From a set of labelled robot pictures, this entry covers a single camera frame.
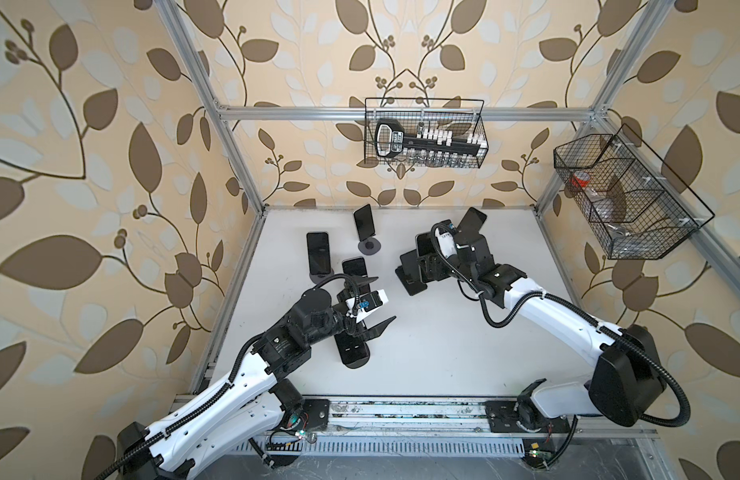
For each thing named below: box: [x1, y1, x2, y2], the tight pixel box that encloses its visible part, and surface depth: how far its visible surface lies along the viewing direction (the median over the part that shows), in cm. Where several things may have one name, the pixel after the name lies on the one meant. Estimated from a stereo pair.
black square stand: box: [395, 249, 428, 296], surface depth 95 cm
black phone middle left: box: [342, 257, 370, 294], surface depth 90 cm
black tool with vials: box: [375, 119, 488, 157], surface depth 84 cm
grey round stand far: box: [358, 236, 381, 255], surface depth 111 cm
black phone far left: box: [306, 232, 331, 275], surface depth 96 cm
